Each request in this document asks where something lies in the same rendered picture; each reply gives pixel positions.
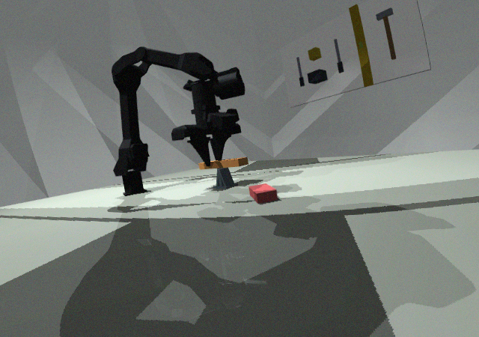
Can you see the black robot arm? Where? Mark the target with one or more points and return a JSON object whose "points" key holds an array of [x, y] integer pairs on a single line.
{"points": [[133, 154]]}

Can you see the red block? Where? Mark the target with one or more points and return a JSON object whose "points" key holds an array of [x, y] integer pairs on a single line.
{"points": [[263, 193]]}

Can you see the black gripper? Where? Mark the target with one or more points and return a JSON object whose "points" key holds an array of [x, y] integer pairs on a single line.
{"points": [[198, 136]]}

